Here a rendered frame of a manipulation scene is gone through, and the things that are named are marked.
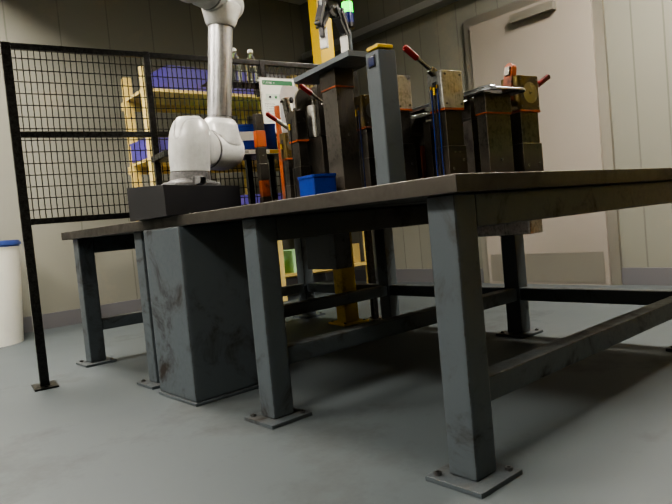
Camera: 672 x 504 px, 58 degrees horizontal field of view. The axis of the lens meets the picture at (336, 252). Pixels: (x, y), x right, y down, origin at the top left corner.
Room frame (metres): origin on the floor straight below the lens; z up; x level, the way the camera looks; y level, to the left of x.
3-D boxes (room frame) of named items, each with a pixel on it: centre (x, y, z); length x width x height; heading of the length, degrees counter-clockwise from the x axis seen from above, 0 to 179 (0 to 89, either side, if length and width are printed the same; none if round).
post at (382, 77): (1.95, -0.20, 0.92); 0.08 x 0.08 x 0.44; 32
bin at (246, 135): (3.21, 0.42, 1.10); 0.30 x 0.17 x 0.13; 113
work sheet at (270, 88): (3.46, 0.24, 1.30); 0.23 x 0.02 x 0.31; 122
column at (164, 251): (2.41, 0.54, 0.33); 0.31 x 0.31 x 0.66; 41
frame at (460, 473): (2.77, -0.02, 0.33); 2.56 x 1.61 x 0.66; 41
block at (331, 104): (2.17, -0.06, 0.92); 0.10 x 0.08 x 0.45; 32
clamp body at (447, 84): (1.95, -0.38, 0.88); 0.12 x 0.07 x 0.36; 122
